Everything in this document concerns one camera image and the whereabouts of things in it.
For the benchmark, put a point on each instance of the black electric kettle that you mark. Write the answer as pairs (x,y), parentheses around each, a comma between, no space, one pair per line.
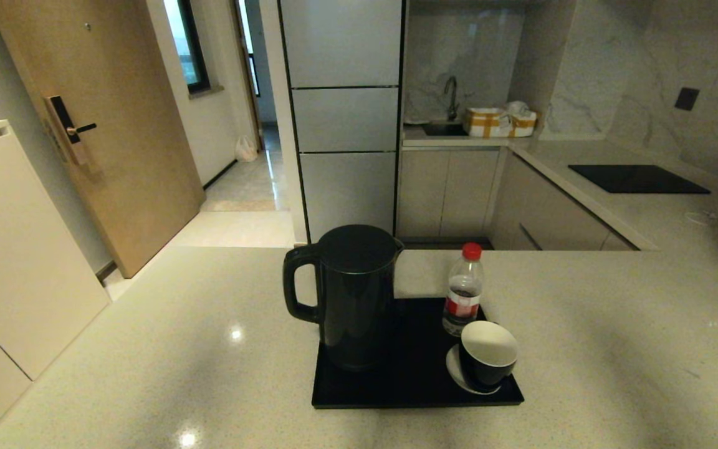
(353,305)

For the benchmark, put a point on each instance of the clear bottle red cap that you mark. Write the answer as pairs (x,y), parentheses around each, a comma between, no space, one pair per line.
(462,293)

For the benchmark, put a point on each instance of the black mug white inside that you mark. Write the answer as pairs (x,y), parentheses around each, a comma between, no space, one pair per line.
(487,358)

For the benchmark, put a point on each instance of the beige under-sink cabinets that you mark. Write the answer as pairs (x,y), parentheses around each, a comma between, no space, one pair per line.
(446,187)

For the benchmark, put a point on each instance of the tall grey panel cabinet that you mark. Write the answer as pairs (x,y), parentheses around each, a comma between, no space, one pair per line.
(346,118)

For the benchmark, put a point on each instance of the kitchen sink basin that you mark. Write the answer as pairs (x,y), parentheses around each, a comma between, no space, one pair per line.
(445,129)

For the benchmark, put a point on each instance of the white plastic bag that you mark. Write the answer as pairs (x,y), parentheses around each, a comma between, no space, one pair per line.
(247,149)

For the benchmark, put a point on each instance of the dark kitchen faucet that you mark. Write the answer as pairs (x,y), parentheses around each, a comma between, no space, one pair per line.
(452,95)

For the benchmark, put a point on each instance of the yellow white box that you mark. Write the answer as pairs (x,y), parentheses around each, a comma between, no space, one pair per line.
(487,123)

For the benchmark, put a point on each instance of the black rectangular tray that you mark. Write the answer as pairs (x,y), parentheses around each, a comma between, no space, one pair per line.
(409,390)

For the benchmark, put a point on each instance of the white round saucer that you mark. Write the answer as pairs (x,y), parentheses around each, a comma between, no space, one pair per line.
(455,372)

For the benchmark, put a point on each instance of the beige counter side cabinets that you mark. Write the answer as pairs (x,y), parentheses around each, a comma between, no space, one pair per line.
(552,212)

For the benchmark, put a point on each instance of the small cardboard box white bag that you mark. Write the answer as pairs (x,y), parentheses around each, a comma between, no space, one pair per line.
(524,123)

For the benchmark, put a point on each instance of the dark framed window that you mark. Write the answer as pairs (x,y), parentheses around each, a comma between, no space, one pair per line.
(192,43)

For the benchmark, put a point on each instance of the light wooden door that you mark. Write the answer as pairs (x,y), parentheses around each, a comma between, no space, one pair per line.
(122,156)

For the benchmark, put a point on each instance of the black induction cooktop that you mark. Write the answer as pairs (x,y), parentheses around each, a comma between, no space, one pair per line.
(636,179)

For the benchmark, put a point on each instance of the white storage cabinet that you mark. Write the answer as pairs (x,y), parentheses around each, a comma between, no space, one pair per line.
(16,249)

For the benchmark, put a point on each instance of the black wall socket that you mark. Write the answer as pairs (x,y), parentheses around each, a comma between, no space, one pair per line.
(687,99)

